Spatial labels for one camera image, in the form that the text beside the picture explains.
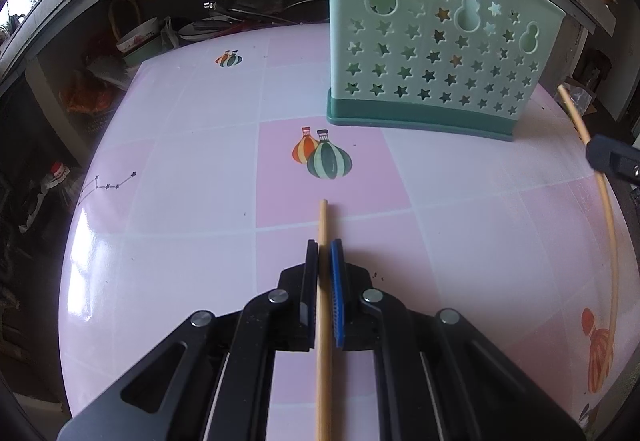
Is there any yellow cooking oil bottle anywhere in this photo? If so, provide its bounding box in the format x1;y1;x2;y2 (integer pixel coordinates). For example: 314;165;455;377
42;161;81;212

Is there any stack of bowls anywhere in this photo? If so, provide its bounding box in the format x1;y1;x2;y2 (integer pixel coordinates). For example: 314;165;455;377
116;18;161;69

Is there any stack of plates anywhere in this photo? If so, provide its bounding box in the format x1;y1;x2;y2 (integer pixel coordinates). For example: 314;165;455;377
177;18;226;42

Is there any green star-cutout utensil holder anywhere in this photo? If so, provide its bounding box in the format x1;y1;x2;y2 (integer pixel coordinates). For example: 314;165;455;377
325;0;567;142

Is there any orange plastic bag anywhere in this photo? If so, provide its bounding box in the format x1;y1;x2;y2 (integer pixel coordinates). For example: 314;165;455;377
60;71;118;114

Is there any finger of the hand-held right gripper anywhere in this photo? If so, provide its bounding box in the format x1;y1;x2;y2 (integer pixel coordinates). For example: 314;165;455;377
585;134;640;189

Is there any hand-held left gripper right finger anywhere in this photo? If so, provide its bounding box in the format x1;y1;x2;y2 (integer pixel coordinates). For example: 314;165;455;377
330;238;586;441

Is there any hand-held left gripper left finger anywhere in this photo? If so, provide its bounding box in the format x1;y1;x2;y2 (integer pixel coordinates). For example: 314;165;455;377
57;238;320;441

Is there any wooden chopstick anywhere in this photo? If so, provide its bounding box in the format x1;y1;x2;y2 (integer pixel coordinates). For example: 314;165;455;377
315;200;333;441
556;84;622;372

